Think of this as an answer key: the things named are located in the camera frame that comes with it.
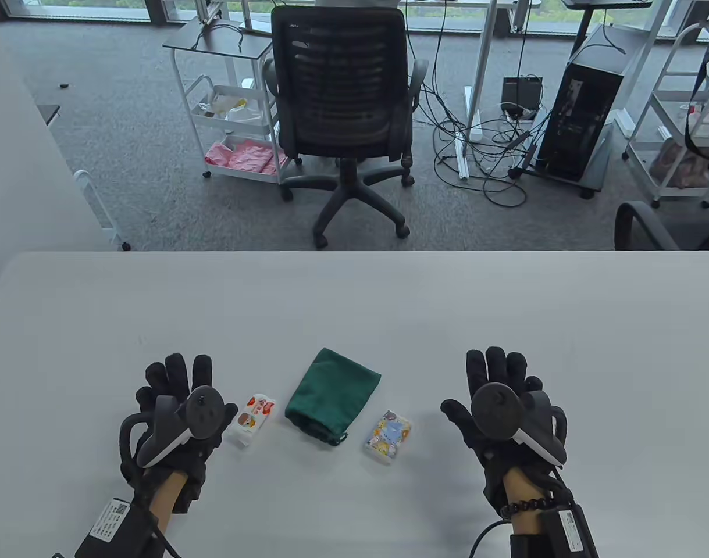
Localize person's right hand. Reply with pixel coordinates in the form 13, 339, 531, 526
440, 347, 564, 515

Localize person's left hand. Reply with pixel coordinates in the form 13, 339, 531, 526
120, 353, 239, 515

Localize black white handheld controller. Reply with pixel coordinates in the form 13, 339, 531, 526
120, 386, 225, 469
471, 382, 568, 467

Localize white red tissue packet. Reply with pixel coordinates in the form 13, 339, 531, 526
225, 394, 276, 447

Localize blue cartoon tissue packet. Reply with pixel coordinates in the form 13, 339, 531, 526
364, 410, 412, 465

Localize green drawstring bag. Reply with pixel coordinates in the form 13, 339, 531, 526
284, 348, 382, 447

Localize person's right forearm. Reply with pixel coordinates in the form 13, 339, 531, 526
501, 465, 555, 535

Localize person's left forearm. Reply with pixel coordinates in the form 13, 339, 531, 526
147, 471, 190, 538

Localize brown plastic bag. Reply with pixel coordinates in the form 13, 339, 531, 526
651, 139, 709, 188

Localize black chair armrest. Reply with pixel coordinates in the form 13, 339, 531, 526
615, 201, 709, 251

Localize white power strip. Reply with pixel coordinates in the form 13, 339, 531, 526
455, 133, 472, 181

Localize black wheeled computer stand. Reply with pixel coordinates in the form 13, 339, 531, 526
508, 125, 614, 200

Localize pink plastic bags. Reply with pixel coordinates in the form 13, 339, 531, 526
205, 138, 288, 175

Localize black computer tower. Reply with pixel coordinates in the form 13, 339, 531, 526
535, 23, 640, 182

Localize clear plastic bags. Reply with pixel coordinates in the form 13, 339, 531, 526
196, 93, 263, 124

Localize black box on floor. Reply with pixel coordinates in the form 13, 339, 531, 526
501, 76, 544, 120

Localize black mesh office chair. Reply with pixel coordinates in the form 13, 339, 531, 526
263, 6, 429, 249

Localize white cart with black top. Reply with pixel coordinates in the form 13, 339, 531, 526
162, 17, 291, 185

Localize black standing desk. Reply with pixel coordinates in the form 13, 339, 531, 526
562, 0, 653, 56

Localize black bead bracelet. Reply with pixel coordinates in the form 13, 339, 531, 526
501, 497, 544, 518

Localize black wrist box cable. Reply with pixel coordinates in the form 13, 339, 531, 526
469, 519, 512, 558
149, 511, 183, 558

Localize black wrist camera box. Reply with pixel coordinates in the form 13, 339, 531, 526
75, 497, 157, 558
508, 505, 599, 558

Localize tangle of black cables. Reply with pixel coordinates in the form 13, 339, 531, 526
405, 0, 555, 208

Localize white wire shelf cart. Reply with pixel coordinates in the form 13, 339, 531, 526
622, 23, 709, 209

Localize black hanging strap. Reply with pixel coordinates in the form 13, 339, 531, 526
683, 17, 709, 158

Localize white desk frame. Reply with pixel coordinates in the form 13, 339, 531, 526
613, 0, 681, 138
456, 0, 500, 143

